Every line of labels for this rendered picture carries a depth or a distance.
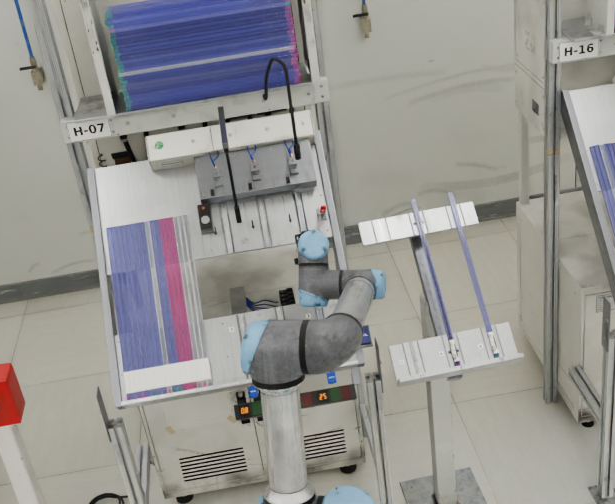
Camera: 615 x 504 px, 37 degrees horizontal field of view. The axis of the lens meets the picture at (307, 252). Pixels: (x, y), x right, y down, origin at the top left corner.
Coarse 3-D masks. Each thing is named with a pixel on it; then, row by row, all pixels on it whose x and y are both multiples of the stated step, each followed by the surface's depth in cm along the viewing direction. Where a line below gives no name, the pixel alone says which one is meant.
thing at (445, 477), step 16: (432, 336) 265; (432, 384) 273; (448, 384) 274; (432, 400) 276; (448, 400) 277; (432, 416) 280; (448, 416) 280; (432, 432) 285; (448, 432) 283; (432, 448) 290; (448, 448) 286; (432, 464) 296; (448, 464) 290; (416, 480) 310; (432, 480) 309; (448, 480) 293; (464, 480) 308; (416, 496) 304; (432, 496) 303; (448, 496) 296; (464, 496) 301; (480, 496) 300
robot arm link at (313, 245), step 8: (312, 232) 227; (320, 232) 227; (304, 240) 227; (312, 240) 227; (320, 240) 227; (304, 248) 227; (312, 248) 227; (320, 248) 227; (328, 248) 229; (304, 256) 228; (312, 256) 226; (320, 256) 227
